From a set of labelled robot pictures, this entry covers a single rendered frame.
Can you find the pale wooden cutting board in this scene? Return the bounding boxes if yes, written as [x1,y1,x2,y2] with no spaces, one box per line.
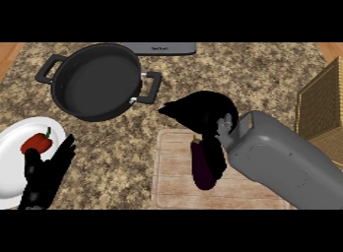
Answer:
[151,128,293,211]

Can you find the purple eggplant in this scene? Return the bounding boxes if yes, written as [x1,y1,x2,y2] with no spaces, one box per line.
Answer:
[190,135,219,191]

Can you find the dark grey appliance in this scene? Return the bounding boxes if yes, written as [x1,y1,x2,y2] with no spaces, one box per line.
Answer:
[119,42,199,56]

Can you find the black two-handled pan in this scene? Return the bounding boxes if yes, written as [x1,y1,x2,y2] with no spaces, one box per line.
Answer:
[36,42,163,123]

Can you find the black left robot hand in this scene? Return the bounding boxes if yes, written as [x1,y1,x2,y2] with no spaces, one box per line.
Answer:
[18,133,79,211]

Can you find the red bell pepper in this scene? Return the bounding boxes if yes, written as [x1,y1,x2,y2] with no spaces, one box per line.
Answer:
[21,127,55,156]

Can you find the white plate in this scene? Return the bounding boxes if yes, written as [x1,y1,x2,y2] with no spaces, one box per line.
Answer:
[0,116,68,211]

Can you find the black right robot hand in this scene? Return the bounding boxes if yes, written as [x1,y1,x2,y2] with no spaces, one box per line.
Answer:
[157,91,240,180]

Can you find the wicker basket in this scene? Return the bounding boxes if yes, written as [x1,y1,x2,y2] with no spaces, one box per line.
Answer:
[295,55,343,175]

